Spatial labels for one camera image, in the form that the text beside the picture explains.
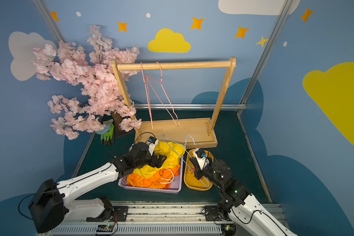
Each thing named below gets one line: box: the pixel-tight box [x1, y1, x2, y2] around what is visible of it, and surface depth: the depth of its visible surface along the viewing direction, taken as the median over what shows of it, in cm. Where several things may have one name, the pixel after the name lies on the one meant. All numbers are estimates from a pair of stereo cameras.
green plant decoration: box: [94, 118, 115, 142], surface depth 106 cm
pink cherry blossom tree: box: [31, 25, 142, 140], surface depth 73 cm
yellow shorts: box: [132, 141, 186, 179], surface depth 83 cm
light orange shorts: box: [126, 164, 181, 190], surface depth 80 cm
